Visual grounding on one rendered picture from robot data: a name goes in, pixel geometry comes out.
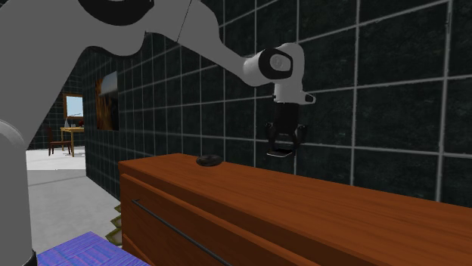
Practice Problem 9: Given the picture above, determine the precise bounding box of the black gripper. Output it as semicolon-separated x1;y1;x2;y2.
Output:
264;102;308;159

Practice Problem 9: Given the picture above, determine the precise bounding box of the brown wooden chest of drawers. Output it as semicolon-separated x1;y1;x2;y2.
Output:
117;153;472;266

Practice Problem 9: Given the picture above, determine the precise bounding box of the black round flat object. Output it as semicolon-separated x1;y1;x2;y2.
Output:
195;154;224;168

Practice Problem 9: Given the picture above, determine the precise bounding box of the wooden framed window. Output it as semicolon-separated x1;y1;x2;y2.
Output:
62;93;85;120

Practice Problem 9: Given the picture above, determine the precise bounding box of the yellow wooden table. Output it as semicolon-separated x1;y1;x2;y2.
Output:
59;118;85;158

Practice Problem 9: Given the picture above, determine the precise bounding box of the dark red wooden chair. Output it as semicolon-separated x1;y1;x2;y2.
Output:
47;126;73;156

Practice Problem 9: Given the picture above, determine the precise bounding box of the brown wall picture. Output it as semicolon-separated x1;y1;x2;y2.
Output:
95;70;120;132

